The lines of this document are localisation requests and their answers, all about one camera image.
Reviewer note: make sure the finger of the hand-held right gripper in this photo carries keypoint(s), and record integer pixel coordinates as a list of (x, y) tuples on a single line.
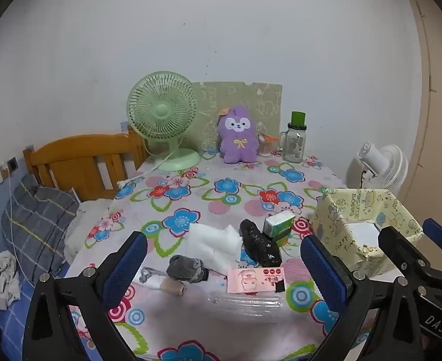
[(437, 231), (397, 244)]

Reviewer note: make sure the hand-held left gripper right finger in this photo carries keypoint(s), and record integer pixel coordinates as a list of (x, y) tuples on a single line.
[(324, 270)]

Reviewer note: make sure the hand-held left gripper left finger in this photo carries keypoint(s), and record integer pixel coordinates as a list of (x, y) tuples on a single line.
[(125, 267)]

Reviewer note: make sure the yellow cartoon print storage box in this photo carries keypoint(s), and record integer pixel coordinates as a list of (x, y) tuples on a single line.
[(337, 229)]

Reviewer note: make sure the beige stocking roll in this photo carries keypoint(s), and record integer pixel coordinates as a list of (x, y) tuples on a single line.
[(170, 288)]

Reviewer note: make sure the grey sock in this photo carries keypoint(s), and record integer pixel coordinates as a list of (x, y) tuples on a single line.
[(185, 267)]

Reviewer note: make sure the black plastic packet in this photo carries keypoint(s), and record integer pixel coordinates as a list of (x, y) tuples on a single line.
[(262, 248)]

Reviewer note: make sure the green tissue pack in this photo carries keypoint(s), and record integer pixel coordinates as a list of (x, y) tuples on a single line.
[(279, 222)]

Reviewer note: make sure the clear plastic pack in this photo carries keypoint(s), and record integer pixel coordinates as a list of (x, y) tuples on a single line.
[(243, 304)]

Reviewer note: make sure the pink flat packet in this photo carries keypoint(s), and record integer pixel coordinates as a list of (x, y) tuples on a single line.
[(251, 280)]

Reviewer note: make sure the white standing fan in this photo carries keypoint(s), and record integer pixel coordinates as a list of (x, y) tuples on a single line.
[(390, 165)]

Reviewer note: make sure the grey plaid pillow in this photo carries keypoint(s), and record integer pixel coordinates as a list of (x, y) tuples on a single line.
[(36, 222)]

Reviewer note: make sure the floral tablecloth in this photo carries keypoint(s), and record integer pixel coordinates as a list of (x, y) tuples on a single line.
[(228, 210)]

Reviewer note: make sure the crumpled white cloth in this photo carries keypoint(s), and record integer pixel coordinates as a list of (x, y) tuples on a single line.
[(3, 282)]

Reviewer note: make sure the wooden headboard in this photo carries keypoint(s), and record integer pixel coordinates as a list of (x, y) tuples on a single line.
[(74, 150)]

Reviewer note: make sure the glass jar with green lid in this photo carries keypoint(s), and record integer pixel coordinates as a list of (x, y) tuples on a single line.
[(294, 146)]

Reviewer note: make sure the blue grid bedsheet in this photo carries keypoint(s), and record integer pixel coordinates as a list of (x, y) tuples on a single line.
[(6, 327)]

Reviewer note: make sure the purple plush toy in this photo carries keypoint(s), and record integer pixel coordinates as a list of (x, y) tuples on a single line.
[(239, 143)]

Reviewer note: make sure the green desk fan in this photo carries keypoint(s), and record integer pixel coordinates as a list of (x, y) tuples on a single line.
[(160, 111)]

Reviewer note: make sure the green printed board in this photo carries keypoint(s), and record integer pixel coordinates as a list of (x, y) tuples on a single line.
[(251, 97)]

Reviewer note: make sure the wall socket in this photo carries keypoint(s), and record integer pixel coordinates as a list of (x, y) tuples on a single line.
[(12, 163)]

